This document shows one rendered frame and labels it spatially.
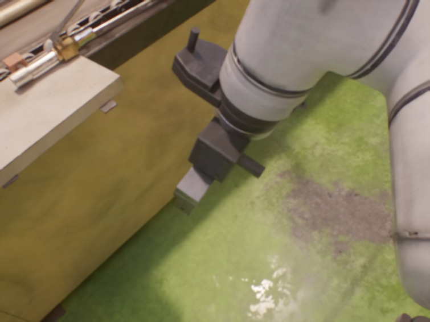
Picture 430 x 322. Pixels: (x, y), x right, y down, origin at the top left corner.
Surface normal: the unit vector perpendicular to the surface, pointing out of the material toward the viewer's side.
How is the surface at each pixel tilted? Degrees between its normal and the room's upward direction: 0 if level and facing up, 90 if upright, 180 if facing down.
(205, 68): 24
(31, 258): 89
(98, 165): 90
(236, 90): 75
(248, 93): 82
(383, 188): 0
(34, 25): 0
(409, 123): 60
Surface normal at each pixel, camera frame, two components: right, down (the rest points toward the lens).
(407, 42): -0.12, 0.48
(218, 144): 0.27, -0.48
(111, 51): 0.71, 0.50
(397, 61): -0.30, 0.75
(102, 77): -0.14, -0.59
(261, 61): -0.61, 0.58
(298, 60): -0.11, 0.84
